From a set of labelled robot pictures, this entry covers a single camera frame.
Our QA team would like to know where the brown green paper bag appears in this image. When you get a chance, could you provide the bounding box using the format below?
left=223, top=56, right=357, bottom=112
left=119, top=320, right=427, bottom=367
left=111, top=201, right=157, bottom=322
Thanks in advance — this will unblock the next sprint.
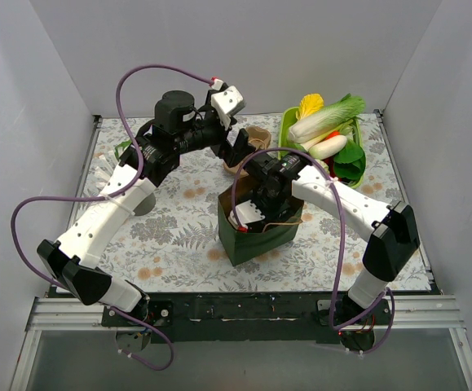
left=218, top=176, right=304, bottom=266

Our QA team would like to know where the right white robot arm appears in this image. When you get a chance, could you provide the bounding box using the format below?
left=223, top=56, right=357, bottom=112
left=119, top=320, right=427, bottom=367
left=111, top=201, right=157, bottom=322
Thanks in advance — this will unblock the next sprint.
left=241, top=148, right=420, bottom=330

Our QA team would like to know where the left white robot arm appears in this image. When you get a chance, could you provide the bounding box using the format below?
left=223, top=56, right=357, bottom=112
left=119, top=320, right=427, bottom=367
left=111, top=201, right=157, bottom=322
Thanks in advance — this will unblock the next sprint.
left=37, top=85, right=250, bottom=326

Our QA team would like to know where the green plastic basket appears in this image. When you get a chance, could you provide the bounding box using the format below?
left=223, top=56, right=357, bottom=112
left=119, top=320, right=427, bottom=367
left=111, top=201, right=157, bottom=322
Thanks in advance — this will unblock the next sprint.
left=278, top=107, right=364, bottom=189

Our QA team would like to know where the red pepper toy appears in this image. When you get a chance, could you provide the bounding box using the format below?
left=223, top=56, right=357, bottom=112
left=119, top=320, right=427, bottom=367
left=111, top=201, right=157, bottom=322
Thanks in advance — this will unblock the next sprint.
left=324, top=130, right=340, bottom=175

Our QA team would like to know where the white radish toy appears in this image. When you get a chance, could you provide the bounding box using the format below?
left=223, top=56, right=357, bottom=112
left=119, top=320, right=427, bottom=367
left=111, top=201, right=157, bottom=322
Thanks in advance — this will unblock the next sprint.
left=309, top=135, right=348, bottom=160

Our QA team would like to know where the yellow leafy vegetable toy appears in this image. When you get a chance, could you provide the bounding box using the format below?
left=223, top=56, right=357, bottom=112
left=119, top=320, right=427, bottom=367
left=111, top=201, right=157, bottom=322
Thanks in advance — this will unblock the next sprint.
left=296, top=94, right=324, bottom=121

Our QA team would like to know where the grey straw holder cup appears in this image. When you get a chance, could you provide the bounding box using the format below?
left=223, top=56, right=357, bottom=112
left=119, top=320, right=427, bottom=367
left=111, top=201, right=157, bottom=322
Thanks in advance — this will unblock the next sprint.
left=133, top=194, right=156, bottom=216

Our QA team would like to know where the small bok choy toy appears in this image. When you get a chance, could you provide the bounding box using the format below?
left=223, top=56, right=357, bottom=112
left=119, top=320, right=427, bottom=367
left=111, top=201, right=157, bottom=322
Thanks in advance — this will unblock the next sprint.
left=113, top=140, right=132, bottom=161

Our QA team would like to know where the large napa cabbage toy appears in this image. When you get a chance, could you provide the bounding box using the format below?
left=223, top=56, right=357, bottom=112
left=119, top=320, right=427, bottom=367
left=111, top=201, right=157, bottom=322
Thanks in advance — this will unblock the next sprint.
left=288, top=94, right=365, bottom=144

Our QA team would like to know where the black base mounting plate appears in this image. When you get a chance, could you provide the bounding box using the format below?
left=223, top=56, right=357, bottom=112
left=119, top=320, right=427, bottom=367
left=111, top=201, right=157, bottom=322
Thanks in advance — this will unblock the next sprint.
left=101, top=292, right=395, bottom=344

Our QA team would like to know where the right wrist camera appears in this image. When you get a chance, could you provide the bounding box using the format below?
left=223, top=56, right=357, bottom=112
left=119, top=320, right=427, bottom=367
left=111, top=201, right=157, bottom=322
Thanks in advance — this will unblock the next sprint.
left=227, top=200, right=265, bottom=232

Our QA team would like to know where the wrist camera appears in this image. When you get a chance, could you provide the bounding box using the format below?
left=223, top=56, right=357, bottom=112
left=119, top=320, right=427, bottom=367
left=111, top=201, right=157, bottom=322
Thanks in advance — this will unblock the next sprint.
left=227, top=200, right=265, bottom=232
left=211, top=86, right=245, bottom=127

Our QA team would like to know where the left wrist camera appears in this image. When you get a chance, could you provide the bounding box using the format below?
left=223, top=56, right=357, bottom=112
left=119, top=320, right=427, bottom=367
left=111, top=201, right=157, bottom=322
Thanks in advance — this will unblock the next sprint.
left=211, top=86, right=245, bottom=127

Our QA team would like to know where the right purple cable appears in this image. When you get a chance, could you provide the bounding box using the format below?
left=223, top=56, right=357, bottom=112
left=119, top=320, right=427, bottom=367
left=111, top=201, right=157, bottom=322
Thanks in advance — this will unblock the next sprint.
left=231, top=148, right=395, bottom=355

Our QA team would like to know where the purple cable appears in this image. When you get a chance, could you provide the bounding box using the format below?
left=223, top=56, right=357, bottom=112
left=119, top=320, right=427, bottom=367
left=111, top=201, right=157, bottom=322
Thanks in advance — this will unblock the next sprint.
left=231, top=148, right=395, bottom=355
left=10, top=64, right=220, bottom=371

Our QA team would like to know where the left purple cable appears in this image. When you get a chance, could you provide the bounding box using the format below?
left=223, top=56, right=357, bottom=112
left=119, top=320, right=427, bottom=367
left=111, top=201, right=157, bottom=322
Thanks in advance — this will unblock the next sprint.
left=10, top=64, right=220, bottom=371

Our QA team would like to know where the aluminium frame rail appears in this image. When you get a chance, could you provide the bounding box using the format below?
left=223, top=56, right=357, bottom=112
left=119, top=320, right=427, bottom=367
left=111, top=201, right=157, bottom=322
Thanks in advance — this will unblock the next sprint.
left=10, top=295, right=472, bottom=390

